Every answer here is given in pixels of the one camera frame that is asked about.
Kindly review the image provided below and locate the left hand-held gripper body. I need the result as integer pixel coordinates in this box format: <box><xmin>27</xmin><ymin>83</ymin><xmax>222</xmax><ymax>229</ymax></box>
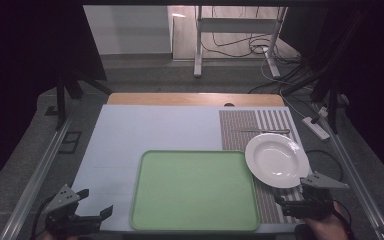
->
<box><xmin>43</xmin><ymin>184</ymin><xmax>102</xmax><ymax>236</ymax></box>

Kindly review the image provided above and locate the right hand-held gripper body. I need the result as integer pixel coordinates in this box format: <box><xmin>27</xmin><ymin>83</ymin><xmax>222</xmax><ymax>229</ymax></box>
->
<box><xmin>281</xmin><ymin>171</ymin><xmax>350</xmax><ymax>222</ymax></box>

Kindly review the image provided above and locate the white plate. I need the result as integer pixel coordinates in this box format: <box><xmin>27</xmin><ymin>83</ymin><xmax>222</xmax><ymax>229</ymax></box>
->
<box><xmin>244</xmin><ymin>132</ymin><xmax>311</xmax><ymax>190</ymax></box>

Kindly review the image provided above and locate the person's right hand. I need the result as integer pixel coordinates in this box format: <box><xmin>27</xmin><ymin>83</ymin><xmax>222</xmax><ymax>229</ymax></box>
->
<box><xmin>300</xmin><ymin>201</ymin><xmax>352</xmax><ymax>240</ymax></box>

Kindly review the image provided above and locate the person's left hand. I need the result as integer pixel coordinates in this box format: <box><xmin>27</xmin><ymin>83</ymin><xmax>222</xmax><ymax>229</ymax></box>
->
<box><xmin>42</xmin><ymin>231</ymin><xmax>81</xmax><ymax>240</ymax></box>

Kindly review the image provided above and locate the white power strip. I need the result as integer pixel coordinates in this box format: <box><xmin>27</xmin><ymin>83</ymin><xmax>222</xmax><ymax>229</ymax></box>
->
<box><xmin>301</xmin><ymin>115</ymin><xmax>331</xmax><ymax>141</ymax></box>

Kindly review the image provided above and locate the metal fork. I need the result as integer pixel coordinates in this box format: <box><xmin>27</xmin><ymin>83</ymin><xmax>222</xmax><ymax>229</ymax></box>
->
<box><xmin>237</xmin><ymin>127</ymin><xmax>292</xmax><ymax>135</ymax></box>

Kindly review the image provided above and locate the striped grey placemat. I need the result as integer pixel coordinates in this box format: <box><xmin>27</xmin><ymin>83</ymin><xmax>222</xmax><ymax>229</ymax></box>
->
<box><xmin>218</xmin><ymin>108</ymin><xmax>312</xmax><ymax>225</ymax></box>

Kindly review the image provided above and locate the green tray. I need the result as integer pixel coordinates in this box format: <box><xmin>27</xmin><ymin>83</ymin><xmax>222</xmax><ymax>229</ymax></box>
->
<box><xmin>129</xmin><ymin>149</ymin><xmax>261</xmax><ymax>233</ymax></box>

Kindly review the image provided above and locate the light blue table mat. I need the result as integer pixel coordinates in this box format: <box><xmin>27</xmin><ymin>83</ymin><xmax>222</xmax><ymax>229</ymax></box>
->
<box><xmin>71</xmin><ymin>103</ymin><xmax>313</xmax><ymax>235</ymax></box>

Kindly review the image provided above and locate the black tripod stand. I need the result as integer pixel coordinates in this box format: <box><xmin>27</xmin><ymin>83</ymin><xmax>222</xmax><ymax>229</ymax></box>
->
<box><xmin>45</xmin><ymin>63</ymin><xmax>114</xmax><ymax>132</ymax></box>
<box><xmin>281</xmin><ymin>9</ymin><xmax>364</xmax><ymax>135</ymax></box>

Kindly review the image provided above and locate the wooden table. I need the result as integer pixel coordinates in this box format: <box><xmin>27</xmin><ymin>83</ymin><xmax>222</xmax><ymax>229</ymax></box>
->
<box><xmin>106</xmin><ymin>92</ymin><xmax>286</xmax><ymax>108</ymax></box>

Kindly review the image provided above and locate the white panel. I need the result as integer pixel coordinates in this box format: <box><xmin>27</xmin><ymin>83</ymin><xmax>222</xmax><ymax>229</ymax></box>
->
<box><xmin>82</xmin><ymin>4</ymin><xmax>173</xmax><ymax>56</ymax></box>

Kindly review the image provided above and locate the white metal stand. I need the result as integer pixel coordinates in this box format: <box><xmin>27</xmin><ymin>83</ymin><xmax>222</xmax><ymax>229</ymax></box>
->
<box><xmin>193</xmin><ymin>5</ymin><xmax>290</xmax><ymax>80</ymax></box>

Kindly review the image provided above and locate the black cable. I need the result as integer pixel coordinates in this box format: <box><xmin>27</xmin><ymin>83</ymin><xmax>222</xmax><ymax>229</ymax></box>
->
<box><xmin>304</xmin><ymin>149</ymin><xmax>345</xmax><ymax>183</ymax></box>
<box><xmin>29</xmin><ymin>195</ymin><xmax>58</xmax><ymax>240</ymax></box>

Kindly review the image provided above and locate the aluminium rail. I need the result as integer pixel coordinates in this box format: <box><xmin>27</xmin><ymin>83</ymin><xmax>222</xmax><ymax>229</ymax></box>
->
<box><xmin>313</xmin><ymin>103</ymin><xmax>384</xmax><ymax>240</ymax></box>
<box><xmin>0</xmin><ymin>117</ymin><xmax>74</xmax><ymax>240</ymax></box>

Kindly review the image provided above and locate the white cable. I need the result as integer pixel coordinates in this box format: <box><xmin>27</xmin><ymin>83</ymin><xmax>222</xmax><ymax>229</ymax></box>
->
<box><xmin>259</xmin><ymin>49</ymin><xmax>314</xmax><ymax>120</ymax></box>

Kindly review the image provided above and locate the tangle of black cables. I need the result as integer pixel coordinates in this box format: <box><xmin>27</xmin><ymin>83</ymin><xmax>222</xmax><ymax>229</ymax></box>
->
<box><xmin>200</xmin><ymin>5</ymin><xmax>311</xmax><ymax>94</ymax></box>

